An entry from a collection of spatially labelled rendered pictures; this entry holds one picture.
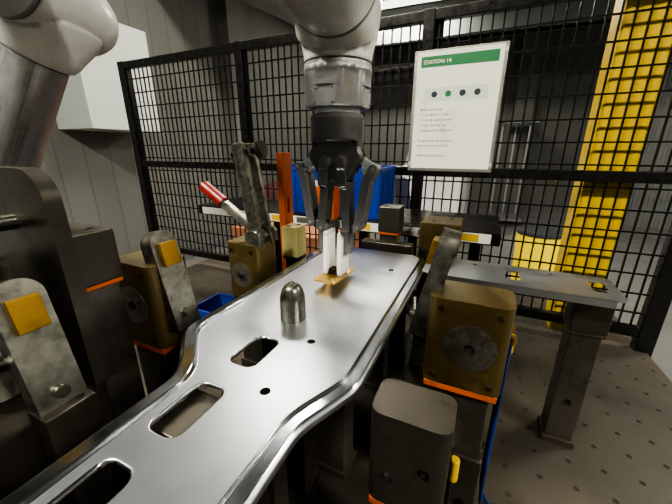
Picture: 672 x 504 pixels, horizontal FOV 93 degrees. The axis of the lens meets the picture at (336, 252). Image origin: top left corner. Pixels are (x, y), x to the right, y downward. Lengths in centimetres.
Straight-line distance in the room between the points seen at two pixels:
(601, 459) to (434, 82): 89
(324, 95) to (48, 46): 56
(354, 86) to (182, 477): 42
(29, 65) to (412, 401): 85
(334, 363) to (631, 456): 61
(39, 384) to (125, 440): 10
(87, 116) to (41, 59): 210
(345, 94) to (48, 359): 41
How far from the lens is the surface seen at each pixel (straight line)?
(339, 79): 44
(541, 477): 71
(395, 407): 31
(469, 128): 98
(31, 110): 90
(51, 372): 39
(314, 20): 36
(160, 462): 29
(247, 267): 57
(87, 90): 296
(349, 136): 44
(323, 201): 48
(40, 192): 37
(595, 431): 84
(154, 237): 44
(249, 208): 55
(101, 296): 46
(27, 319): 37
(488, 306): 38
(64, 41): 85
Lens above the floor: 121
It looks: 18 degrees down
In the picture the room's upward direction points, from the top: straight up
